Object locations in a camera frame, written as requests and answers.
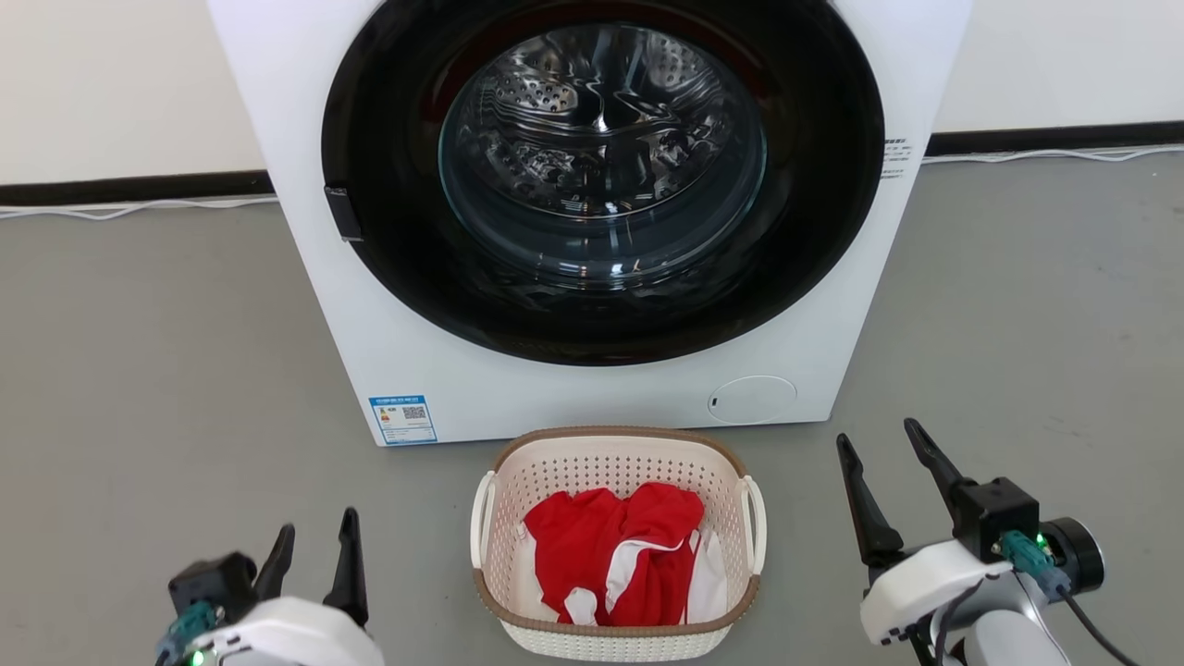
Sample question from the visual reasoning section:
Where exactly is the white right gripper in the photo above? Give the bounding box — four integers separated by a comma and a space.
836, 417, 1015, 647

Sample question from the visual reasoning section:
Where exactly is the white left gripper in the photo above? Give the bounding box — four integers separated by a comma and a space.
185, 508, 386, 666

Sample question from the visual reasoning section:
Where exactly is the beige perforated laundry basket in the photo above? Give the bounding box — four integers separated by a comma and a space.
469, 425, 768, 663

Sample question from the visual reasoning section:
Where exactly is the blue energy label sticker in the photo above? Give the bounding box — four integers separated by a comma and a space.
368, 394, 438, 447

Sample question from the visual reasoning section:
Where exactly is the round white filter cover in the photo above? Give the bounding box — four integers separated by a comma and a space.
708, 375, 798, 426

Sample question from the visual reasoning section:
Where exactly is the red and white garment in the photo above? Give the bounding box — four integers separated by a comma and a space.
512, 481, 730, 628

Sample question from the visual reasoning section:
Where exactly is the round dark glass washer door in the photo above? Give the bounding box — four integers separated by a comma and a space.
321, 0, 886, 367

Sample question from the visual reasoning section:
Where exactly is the white front-load washing machine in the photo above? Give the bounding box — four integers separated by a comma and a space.
205, 0, 974, 448

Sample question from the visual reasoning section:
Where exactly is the black cable with green plug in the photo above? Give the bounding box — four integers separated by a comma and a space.
999, 530, 1144, 666
155, 601, 221, 666

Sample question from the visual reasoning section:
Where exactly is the dark washer door handle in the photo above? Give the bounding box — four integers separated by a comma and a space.
324, 185, 364, 244

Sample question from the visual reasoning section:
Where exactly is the white floor cable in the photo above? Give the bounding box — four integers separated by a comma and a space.
0, 195, 279, 222
922, 142, 1184, 167

